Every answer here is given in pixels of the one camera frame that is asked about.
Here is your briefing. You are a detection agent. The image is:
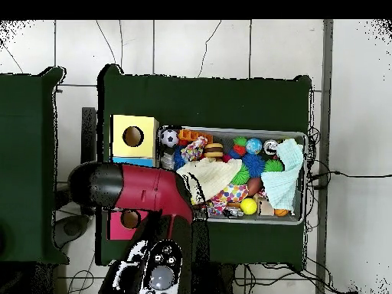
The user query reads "cream yellow cloth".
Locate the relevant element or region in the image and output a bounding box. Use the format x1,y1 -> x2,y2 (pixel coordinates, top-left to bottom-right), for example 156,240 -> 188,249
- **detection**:
176,157 -> 243,206

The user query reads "mint green cloth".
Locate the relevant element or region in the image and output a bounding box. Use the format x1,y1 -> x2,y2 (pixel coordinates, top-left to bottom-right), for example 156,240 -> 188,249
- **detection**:
260,138 -> 305,213

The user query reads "wooden box with three holes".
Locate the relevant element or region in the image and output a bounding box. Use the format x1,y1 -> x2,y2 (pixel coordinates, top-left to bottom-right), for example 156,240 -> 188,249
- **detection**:
108,113 -> 160,241

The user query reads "clear shallow bin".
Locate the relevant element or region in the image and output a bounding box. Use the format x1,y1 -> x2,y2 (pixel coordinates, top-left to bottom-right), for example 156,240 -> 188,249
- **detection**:
155,126 -> 310,227

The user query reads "toy burger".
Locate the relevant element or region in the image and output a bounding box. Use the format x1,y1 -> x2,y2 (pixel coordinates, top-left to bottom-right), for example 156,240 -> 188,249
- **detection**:
204,142 -> 225,160

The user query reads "orange plastic toy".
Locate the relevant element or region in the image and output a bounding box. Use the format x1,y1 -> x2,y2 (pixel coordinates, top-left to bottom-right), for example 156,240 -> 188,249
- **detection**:
177,129 -> 214,145

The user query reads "black and white soccer ball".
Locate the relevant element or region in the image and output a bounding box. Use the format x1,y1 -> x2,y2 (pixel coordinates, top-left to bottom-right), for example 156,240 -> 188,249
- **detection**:
159,129 -> 180,150

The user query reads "flat colourful dotted packet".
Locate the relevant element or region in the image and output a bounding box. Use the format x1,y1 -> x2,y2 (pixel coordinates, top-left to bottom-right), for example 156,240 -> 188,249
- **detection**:
211,183 -> 250,204

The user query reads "large blue spiky ball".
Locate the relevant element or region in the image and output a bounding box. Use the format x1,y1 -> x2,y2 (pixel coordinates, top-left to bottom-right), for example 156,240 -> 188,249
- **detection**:
241,152 -> 266,179

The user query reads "blue globe ball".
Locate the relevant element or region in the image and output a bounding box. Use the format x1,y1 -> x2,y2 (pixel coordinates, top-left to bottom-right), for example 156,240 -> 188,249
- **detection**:
245,137 -> 264,155

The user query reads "brown rubber ball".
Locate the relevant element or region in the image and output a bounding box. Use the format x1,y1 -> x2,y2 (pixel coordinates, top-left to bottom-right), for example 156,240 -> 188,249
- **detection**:
247,177 -> 264,197

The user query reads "dark green table cloth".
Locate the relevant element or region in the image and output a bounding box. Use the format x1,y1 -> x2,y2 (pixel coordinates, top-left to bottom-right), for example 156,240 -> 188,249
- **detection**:
0,66 -> 67,266
96,64 -> 313,270

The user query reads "yellow ball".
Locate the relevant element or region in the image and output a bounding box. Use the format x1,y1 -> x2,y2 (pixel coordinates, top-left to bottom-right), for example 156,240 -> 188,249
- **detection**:
240,198 -> 259,216

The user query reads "black stand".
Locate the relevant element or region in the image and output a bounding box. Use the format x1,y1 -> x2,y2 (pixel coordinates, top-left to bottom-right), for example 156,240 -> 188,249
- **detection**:
54,106 -> 98,246

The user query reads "black cable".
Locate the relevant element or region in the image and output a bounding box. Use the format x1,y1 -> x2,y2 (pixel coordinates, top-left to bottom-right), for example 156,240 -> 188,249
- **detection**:
309,169 -> 392,181

